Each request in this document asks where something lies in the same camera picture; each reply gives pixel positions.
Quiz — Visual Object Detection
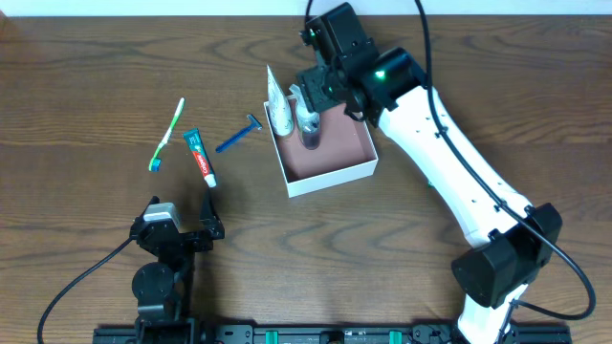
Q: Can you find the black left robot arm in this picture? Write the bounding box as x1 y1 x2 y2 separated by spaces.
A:
129 190 225 343

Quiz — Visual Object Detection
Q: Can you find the Colgate toothpaste tube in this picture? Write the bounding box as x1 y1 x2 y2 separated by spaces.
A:
183 128 217 188

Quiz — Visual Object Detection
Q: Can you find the white Pantene tube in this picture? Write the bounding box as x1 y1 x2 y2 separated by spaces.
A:
267 65 294 137

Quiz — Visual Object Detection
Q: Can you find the green white toothbrush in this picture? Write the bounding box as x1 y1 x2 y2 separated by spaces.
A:
148 97 186 172

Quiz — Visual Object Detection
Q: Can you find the white box pink inside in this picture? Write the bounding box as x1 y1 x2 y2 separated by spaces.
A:
272 105 379 198

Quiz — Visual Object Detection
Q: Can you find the clear pump soap bottle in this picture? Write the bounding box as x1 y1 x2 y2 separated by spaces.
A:
289 84 321 150

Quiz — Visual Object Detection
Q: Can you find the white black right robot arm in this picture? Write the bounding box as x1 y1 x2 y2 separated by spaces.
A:
297 3 571 343

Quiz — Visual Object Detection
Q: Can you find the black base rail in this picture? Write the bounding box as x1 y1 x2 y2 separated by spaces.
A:
92 320 574 344

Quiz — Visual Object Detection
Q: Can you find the blue disposable razor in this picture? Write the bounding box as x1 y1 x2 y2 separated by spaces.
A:
215 114 262 153

